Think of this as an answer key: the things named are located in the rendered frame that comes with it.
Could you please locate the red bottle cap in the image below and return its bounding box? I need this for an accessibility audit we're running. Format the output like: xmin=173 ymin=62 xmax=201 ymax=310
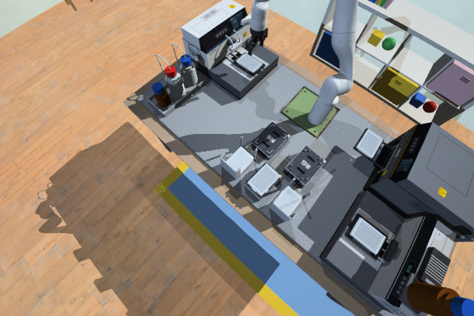
xmin=164 ymin=66 xmax=176 ymax=77

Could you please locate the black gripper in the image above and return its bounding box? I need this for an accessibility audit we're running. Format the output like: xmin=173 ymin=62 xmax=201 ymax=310
xmin=245 ymin=28 xmax=268 ymax=56

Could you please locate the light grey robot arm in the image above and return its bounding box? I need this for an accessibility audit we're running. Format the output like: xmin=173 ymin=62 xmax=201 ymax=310
xmin=241 ymin=0 xmax=358 ymax=125

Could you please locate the brown glass bottle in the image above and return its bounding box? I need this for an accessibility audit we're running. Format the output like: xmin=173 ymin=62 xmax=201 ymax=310
xmin=154 ymin=90 xmax=171 ymax=107

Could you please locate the brown bottle body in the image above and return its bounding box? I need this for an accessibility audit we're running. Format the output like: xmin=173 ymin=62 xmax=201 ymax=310
xmin=407 ymin=281 xmax=460 ymax=316

